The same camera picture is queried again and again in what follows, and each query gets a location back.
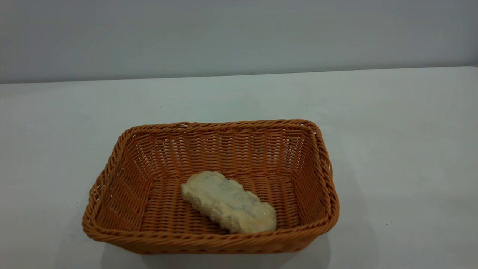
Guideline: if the orange woven wicker basket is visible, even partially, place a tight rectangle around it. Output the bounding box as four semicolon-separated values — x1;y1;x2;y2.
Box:
81;119;340;255

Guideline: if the ridged golden bread roll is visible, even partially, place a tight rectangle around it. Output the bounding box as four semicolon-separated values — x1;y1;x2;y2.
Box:
181;171;277;235

